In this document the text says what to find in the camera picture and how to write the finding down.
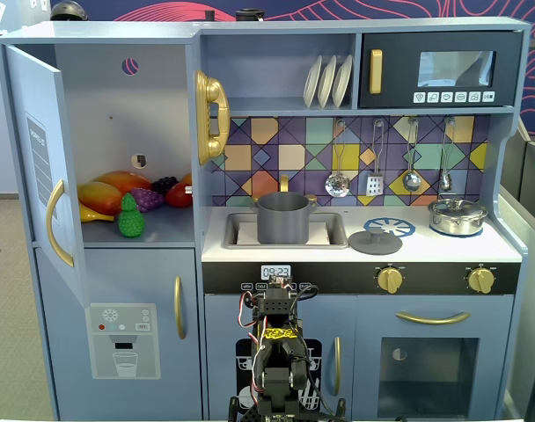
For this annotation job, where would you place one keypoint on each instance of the green toy pineapple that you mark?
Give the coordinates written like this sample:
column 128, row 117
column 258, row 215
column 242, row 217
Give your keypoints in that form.
column 131, row 220

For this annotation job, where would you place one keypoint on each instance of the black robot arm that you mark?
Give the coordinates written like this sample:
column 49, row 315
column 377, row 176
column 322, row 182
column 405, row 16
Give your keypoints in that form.
column 276, row 307

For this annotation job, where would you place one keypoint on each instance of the gray partition cabinet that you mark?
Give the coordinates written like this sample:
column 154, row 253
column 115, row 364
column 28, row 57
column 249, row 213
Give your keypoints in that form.
column 531, row 198

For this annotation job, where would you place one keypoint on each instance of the gray plastic pot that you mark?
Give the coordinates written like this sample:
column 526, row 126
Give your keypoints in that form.
column 283, row 220

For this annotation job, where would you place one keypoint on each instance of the gold toy faucet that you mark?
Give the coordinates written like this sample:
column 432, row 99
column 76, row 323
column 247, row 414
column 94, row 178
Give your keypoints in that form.
column 284, row 182

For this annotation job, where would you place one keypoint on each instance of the gray toy sink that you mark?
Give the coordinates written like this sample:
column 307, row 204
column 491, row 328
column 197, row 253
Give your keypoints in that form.
column 232, row 228

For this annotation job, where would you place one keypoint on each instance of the metal skimmer spoon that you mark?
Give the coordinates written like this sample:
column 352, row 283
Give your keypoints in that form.
column 337, row 184

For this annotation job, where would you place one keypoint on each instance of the orange toy fruit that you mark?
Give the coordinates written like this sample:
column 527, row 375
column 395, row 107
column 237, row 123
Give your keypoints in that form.
column 187, row 178

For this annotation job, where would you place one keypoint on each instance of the dark toy grapes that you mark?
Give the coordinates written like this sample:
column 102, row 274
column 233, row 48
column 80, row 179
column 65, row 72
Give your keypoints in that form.
column 164, row 184

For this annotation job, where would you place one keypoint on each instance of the metal slotted spatula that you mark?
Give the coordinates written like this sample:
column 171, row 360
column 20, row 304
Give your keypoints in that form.
column 374, row 185

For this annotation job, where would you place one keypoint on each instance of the blue wooden toy kitchen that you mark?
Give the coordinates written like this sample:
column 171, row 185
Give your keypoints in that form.
column 272, row 101

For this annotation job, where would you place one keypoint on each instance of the gray pot lid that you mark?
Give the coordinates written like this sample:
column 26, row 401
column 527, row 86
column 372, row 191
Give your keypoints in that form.
column 375, row 242

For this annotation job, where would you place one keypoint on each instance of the blue dishwasher door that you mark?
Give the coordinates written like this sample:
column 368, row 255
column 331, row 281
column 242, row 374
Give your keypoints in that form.
column 223, row 316

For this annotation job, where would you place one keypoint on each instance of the purple toy grapes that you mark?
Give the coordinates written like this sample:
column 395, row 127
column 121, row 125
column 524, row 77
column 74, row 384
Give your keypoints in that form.
column 148, row 198

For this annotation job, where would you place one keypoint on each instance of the gold toy telephone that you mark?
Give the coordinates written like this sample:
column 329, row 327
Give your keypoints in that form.
column 210, row 101

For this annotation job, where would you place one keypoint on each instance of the white toy plate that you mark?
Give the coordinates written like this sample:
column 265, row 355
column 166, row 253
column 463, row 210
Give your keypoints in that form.
column 342, row 81
column 312, row 81
column 327, row 81

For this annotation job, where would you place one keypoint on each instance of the gold stove knob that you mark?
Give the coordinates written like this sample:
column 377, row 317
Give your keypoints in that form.
column 390, row 279
column 481, row 280

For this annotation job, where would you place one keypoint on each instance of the orange yellow toy mango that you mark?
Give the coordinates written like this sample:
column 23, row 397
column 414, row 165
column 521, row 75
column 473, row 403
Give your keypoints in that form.
column 126, row 180

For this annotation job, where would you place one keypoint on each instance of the metal ladle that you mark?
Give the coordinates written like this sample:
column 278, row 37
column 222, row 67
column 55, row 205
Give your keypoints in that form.
column 411, row 181

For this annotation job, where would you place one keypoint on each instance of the blue freezer door ice dispenser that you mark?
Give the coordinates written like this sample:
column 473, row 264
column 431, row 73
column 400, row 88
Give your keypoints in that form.
column 135, row 281

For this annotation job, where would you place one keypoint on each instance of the yellow red toy mango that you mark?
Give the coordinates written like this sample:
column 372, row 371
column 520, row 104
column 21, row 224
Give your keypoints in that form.
column 98, row 197

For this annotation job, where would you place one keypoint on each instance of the yellow toy banana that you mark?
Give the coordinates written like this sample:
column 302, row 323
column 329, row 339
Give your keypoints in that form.
column 93, row 215

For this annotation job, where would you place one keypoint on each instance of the metal whisk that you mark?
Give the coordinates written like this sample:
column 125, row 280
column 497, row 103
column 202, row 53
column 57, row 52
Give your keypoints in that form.
column 446, row 178

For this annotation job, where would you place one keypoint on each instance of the steel pot with lid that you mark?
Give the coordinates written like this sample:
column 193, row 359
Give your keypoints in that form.
column 456, row 217

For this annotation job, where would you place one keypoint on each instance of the dark toy microwave door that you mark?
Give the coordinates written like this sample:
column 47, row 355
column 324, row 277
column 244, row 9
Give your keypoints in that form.
column 399, row 66

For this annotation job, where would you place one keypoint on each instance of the black round container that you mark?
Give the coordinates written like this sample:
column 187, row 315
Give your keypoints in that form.
column 248, row 14

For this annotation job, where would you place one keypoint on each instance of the small black cylinder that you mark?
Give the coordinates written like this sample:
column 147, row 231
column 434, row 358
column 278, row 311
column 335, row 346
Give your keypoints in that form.
column 209, row 15

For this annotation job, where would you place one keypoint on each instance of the blue oven door with window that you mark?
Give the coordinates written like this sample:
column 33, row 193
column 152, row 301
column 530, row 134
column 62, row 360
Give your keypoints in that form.
column 430, row 378

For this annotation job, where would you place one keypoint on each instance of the black helmet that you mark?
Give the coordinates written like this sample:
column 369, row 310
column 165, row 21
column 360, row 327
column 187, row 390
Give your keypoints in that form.
column 68, row 11

